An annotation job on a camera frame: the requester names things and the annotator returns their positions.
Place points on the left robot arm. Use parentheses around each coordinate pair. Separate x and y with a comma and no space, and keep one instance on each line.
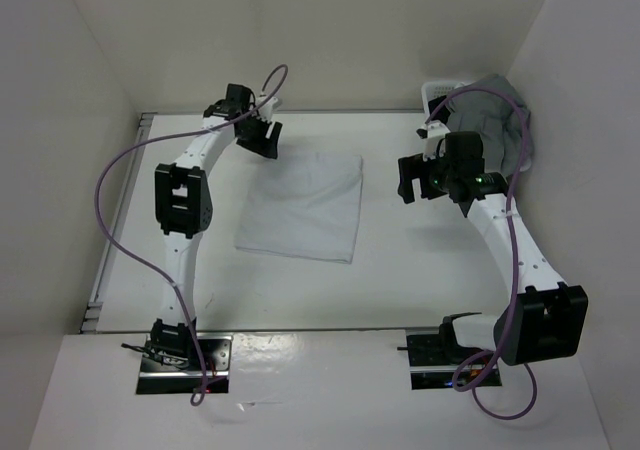
(184,207)

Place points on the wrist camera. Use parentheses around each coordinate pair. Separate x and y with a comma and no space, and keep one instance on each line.
(433,134)
(266,107)

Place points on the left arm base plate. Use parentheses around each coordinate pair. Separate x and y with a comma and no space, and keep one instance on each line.
(163,374)

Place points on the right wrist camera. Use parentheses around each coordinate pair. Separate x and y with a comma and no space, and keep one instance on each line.
(433,134)

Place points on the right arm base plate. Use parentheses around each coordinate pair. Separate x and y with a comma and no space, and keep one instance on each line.
(431,366)

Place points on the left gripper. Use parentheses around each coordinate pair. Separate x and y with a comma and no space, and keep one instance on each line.
(264,146)

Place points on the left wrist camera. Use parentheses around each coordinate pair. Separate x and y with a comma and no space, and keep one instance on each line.
(266,107)

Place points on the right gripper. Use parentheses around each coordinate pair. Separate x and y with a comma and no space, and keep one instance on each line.
(415,167)

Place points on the white skirt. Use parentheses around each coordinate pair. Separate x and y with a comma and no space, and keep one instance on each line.
(304,205)

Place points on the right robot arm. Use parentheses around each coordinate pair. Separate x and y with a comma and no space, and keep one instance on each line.
(545,315)

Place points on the grey skirt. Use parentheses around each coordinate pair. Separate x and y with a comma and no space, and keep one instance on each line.
(497,124)

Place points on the aluminium table edge rail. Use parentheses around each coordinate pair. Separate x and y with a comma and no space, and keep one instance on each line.
(113,220)

